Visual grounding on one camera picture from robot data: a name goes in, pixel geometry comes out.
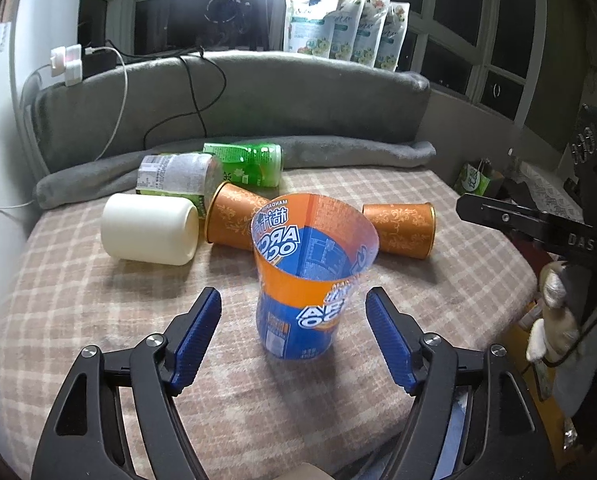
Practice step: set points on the blue orange paper cup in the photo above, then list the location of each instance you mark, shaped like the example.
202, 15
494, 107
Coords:
310, 252

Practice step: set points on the grey fleece blanket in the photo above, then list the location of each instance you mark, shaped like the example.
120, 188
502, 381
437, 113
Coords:
90, 138

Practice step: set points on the gloved right hand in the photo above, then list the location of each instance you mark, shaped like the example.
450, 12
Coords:
561, 296

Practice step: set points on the cream white plastic cup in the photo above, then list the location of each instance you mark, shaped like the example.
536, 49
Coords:
150, 228

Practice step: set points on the green paper bag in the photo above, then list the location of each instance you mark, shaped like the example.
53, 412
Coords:
479, 178

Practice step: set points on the green drink can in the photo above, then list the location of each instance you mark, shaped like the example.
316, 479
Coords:
258, 165

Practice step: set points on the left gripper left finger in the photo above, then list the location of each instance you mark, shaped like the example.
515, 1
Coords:
84, 436

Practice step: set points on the refill pouch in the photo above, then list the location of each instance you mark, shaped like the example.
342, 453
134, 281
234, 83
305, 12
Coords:
309, 26
369, 31
393, 36
346, 21

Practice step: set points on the orange patterned cup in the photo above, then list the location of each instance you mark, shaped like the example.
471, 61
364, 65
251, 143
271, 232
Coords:
229, 216
404, 229

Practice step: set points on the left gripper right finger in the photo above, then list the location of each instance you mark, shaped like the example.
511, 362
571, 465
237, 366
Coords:
472, 415

